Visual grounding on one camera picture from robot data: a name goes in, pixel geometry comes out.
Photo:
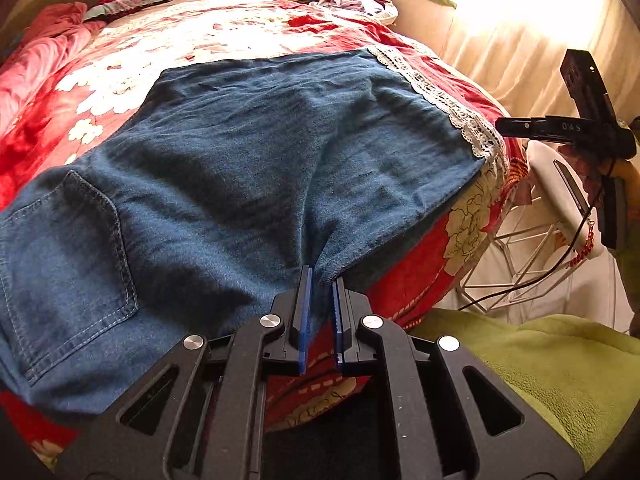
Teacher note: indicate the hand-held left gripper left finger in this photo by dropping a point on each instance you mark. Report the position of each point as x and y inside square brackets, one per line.
[305, 310]

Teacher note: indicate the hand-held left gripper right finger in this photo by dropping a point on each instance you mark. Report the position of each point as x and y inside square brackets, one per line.
[340, 320]

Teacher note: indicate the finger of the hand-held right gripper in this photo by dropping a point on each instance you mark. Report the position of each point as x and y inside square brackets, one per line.
[515, 126]

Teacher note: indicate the blue denim pants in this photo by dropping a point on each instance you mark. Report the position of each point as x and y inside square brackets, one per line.
[225, 170]

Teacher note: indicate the person's right hand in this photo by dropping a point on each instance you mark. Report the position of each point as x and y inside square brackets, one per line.
[580, 160]

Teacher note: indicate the cream curtain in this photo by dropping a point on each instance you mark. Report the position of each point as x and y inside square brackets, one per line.
[525, 60]

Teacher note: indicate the green fleece garment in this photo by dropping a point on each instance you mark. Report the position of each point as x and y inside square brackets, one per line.
[525, 360]

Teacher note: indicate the bag of lavender clothes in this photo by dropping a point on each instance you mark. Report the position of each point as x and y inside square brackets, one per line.
[355, 5]

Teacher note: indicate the red floral blanket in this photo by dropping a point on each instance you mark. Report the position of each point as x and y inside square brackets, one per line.
[200, 25]

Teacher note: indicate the teal and red pillow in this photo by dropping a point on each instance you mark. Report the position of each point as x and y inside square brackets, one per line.
[125, 5]

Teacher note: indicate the pink quilt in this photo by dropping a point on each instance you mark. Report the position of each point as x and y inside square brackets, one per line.
[40, 55]

